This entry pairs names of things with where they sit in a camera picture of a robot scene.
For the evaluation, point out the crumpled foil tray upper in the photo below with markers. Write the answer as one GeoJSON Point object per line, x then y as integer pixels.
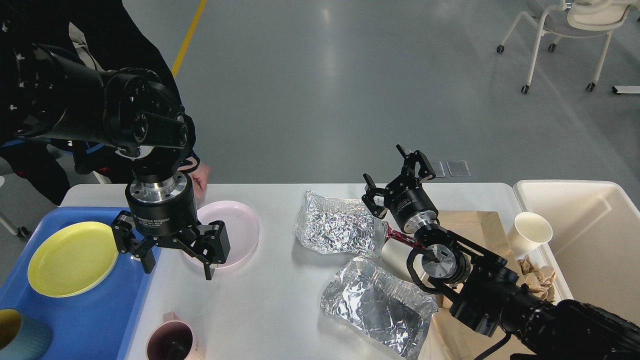
{"type": "Point", "coordinates": [330, 225]}

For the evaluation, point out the person's hand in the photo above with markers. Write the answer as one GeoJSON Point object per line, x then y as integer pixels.
{"type": "Point", "coordinates": [200, 178]}

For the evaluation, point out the brown paper bag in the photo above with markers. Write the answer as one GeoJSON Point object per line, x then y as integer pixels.
{"type": "Point", "coordinates": [457, 341]}

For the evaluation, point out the yellow plate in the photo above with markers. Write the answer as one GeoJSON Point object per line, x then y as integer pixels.
{"type": "Point", "coordinates": [73, 260]}

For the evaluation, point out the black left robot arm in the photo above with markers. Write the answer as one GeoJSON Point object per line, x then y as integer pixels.
{"type": "Point", "coordinates": [45, 95]}

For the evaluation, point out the person in black clothes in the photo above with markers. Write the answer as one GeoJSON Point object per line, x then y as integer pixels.
{"type": "Point", "coordinates": [101, 35]}

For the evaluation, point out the crumpled foil tray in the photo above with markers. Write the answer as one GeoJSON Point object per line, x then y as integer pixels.
{"type": "Point", "coordinates": [392, 312]}
{"type": "Point", "coordinates": [330, 225]}

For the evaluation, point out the pink plate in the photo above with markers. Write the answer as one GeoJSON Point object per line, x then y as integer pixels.
{"type": "Point", "coordinates": [242, 225]}

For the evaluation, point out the white paper cup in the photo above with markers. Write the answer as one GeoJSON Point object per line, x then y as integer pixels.
{"type": "Point", "coordinates": [529, 231]}

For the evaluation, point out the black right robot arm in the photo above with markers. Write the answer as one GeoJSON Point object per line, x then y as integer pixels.
{"type": "Point", "coordinates": [483, 290]}

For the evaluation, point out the blue plastic tray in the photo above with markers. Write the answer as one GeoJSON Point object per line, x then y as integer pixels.
{"type": "Point", "coordinates": [95, 325]}

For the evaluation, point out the teal mug yellow inside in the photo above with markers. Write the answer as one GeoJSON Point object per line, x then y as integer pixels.
{"type": "Point", "coordinates": [21, 337]}

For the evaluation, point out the white plastic bin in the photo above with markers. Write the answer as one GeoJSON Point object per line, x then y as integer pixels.
{"type": "Point", "coordinates": [595, 246]}

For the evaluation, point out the white chair on casters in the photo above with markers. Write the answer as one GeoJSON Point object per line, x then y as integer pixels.
{"type": "Point", "coordinates": [577, 19]}

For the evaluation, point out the pink ribbed mug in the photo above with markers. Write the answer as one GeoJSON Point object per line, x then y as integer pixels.
{"type": "Point", "coordinates": [174, 339]}

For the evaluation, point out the crumpled brown paper ball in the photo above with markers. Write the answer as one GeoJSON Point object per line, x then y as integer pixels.
{"type": "Point", "coordinates": [539, 280]}

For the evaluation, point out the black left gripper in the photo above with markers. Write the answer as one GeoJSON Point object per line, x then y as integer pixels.
{"type": "Point", "coordinates": [164, 209]}

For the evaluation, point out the crumpled foil tray lower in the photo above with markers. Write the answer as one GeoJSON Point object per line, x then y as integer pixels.
{"type": "Point", "coordinates": [392, 312]}

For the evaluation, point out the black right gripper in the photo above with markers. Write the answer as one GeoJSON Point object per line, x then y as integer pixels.
{"type": "Point", "coordinates": [409, 205]}

